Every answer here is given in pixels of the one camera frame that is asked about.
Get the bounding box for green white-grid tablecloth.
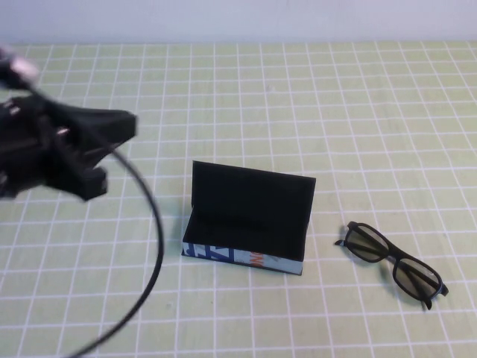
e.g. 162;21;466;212
0;40;477;358

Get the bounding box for left arm's wrist camera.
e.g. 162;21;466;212
0;46;40;90

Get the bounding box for left camera's black cable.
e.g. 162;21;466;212
25;81;167;358

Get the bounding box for black-framed glasses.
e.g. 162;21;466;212
333;221;450;312

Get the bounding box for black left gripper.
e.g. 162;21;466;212
0;95;138;203

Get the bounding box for black printed glasses case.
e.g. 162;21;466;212
181;160;318;277

